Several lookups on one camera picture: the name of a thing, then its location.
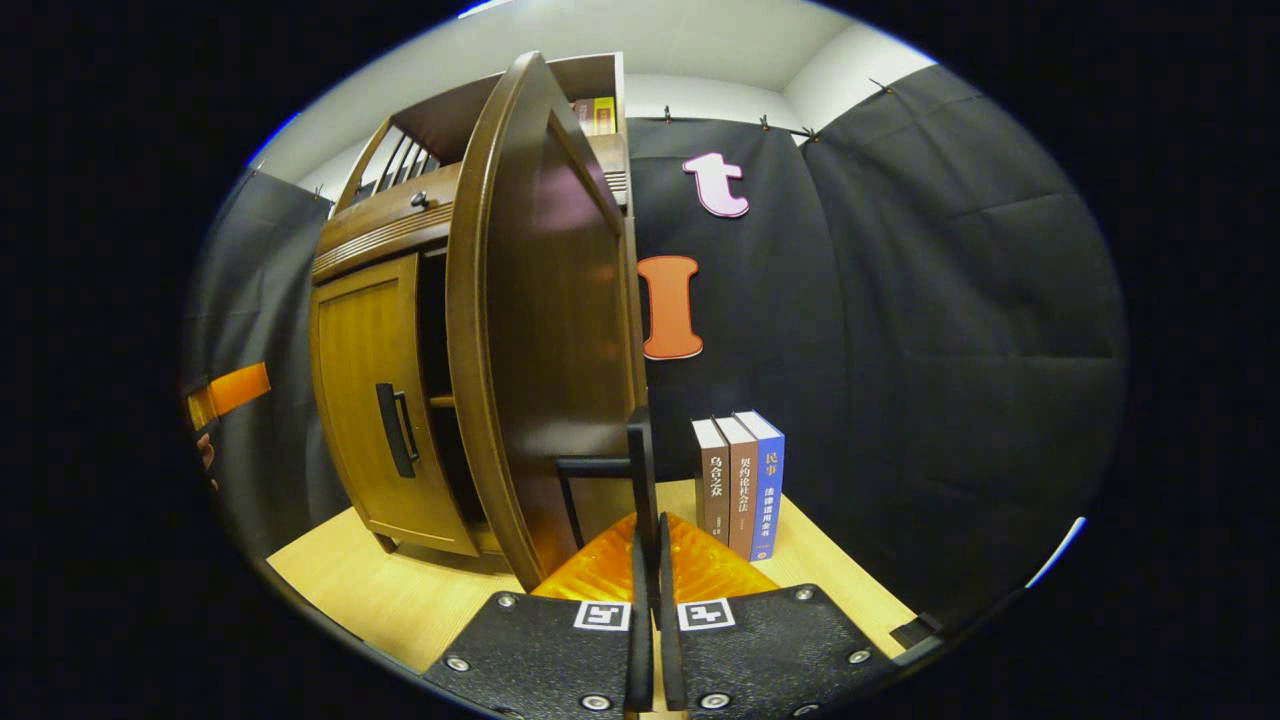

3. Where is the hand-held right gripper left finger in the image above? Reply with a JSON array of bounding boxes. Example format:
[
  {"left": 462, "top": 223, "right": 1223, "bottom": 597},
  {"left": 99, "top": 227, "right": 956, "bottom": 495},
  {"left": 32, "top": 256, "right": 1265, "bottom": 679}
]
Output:
[{"left": 425, "top": 512, "right": 656, "bottom": 716}]

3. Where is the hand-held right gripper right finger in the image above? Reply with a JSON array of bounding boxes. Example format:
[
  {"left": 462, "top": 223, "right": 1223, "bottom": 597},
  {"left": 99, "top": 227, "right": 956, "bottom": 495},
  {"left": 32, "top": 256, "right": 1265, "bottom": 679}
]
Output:
[{"left": 655, "top": 512, "right": 896, "bottom": 716}]

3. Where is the wooden shoe cabinet door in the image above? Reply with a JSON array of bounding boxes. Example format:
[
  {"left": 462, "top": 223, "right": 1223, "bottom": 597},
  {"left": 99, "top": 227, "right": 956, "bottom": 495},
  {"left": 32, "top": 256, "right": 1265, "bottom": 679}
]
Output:
[
  {"left": 445, "top": 52, "right": 649, "bottom": 591},
  {"left": 310, "top": 252, "right": 481, "bottom": 558}
]

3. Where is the black door handle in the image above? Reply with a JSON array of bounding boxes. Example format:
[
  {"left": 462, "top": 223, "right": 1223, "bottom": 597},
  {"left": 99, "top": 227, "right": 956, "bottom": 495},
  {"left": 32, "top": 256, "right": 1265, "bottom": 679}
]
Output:
[
  {"left": 375, "top": 383, "right": 421, "bottom": 479},
  {"left": 556, "top": 405, "right": 661, "bottom": 551}
]

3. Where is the wooden double-door shoe cabinet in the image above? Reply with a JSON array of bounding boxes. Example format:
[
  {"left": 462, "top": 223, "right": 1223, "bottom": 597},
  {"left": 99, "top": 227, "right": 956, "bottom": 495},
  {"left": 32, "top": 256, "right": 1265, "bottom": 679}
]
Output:
[{"left": 310, "top": 52, "right": 649, "bottom": 561}]

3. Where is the light brown spine book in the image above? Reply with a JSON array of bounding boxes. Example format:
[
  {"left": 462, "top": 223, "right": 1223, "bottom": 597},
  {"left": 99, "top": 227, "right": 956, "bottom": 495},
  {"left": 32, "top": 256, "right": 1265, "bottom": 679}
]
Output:
[{"left": 713, "top": 414, "right": 761, "bottom": 561}]

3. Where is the blue spine book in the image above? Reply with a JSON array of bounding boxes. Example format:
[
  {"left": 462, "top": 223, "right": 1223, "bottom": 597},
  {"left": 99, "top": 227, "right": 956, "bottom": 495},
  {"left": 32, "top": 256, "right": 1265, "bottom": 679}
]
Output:
[{"left": 735, "top": 410, "right": 786, "bottom": 561}]

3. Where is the black backdrop cloth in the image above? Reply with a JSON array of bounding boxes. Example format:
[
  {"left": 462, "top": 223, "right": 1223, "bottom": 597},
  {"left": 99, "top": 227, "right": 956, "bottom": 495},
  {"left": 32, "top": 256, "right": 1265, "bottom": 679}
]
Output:
[{"left": 180, "top": 65, "right": 1131, "bottom": 641}]

